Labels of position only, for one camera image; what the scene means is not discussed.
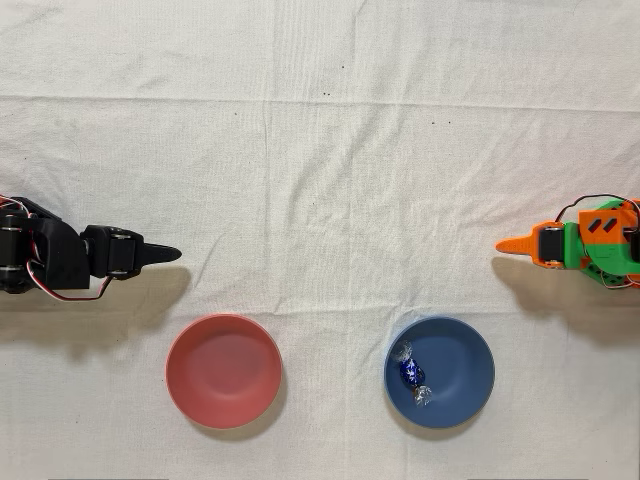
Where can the white tablecloth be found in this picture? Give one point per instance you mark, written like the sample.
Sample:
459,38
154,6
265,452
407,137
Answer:
300,175

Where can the blue bowl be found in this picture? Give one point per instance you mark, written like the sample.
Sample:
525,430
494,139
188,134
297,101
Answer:
460,372

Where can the green arm base plate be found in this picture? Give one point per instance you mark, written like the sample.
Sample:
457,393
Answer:
611,281

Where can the orange green gripper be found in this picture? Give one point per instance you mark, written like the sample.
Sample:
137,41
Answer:
549,243

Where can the blue candy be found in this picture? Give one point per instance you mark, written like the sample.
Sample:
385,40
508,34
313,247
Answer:
411,372

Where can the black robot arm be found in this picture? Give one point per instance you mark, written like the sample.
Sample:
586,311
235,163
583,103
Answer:
60,255

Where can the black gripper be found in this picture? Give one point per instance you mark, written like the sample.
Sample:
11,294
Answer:
121,251

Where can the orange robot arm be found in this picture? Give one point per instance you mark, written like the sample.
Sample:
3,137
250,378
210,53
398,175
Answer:
620,220

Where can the pink bowl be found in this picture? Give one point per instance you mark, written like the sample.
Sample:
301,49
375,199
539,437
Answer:
224,371

